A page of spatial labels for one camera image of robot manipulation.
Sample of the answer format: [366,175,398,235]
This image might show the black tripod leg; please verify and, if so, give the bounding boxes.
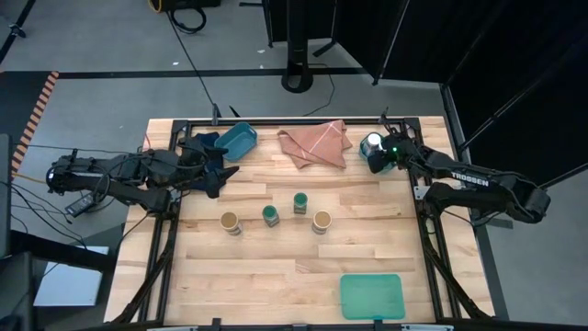
[0,0,37,63]

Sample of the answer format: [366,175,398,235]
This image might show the black power adapter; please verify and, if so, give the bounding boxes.
[63,192,101,218]

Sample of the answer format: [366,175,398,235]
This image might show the furikake seasoning jar tan lid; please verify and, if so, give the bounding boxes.
[219,211,243,236]
[311,210,334,235]

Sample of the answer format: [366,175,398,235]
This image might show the black metal table frame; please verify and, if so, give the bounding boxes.
[109,116,495,331]

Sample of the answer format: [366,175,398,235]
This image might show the long black floor cable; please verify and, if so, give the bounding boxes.
[165,11,217,111]

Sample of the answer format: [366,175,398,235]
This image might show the blue-teal plastic bin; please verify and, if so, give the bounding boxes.
[213,121,258,163]

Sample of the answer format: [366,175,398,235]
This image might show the black partition panel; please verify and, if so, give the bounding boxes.
[440,27,588,220]
[333,0,413,86]
[264,0,341,50]
[376,0,588,86]

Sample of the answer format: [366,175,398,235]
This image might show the black side table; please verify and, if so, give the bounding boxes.
[0,228,116,331]

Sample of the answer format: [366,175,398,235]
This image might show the green plastic tray lid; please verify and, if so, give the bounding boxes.
[339,273,406,321]

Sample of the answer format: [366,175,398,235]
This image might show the black stand pole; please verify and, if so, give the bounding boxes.
[280,0,316,94]

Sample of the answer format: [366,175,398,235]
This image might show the black equipment box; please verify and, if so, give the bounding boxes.
[158,0,221,10]

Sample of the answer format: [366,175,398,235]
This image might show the pink striped cloth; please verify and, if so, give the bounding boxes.
[277,119,354,170]

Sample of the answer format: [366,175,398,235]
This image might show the coiled black cable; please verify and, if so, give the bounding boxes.
[167,5,209,35]

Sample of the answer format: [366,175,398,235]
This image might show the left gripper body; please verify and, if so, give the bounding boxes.
[181,144,222,185]

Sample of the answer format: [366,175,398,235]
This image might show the oregano jar green lid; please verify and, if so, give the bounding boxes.
[261,204,281,228]
[292,191,310,215]

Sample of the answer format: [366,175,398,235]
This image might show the navy blue cloth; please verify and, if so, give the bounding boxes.
[187,131,227,193]

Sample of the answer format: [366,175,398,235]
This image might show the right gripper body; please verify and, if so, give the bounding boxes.
[383,131,417,166]

